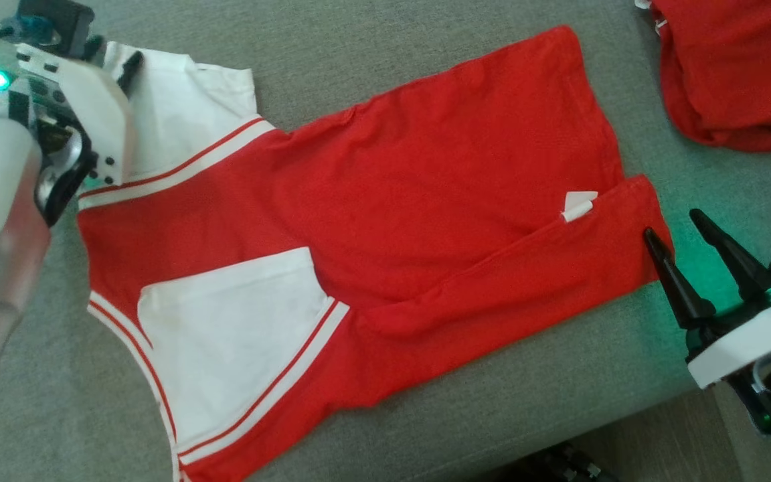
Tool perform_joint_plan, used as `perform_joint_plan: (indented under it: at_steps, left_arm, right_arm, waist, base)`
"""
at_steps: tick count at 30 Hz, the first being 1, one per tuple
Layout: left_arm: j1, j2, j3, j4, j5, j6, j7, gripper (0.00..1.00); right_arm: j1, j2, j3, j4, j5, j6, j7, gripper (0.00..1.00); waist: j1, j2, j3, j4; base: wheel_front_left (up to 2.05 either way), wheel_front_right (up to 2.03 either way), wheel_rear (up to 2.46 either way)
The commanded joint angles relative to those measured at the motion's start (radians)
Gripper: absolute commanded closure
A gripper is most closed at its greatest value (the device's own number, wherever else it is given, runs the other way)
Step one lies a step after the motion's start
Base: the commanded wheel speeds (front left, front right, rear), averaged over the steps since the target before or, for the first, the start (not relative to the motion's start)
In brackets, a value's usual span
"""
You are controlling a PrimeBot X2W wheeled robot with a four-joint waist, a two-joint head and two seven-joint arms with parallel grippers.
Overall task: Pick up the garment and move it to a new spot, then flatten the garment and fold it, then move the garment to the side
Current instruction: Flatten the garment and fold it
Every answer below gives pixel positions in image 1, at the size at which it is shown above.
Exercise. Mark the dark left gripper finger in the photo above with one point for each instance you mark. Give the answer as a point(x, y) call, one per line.
point(131, 70)

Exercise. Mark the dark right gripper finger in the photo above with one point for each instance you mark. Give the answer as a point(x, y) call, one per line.
point(680, 288)
point(740, 264)

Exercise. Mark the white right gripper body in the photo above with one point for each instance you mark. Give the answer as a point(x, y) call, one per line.
point(747, 335)

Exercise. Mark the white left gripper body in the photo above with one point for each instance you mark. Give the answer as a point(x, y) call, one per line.
point(91, 114)

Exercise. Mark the red shorts with white stripes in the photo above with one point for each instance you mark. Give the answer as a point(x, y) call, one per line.
point(740, 67)

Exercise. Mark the red and white jersey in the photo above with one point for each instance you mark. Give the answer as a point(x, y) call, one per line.
point(425, 167)

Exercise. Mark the dark robot base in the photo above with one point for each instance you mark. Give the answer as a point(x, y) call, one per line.
point(559, 465)

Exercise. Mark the large grey sofa seat cushion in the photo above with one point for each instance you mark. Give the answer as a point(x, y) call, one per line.
point(332, 40)

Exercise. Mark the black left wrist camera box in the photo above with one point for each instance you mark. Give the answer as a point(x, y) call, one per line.
point(67, 17)

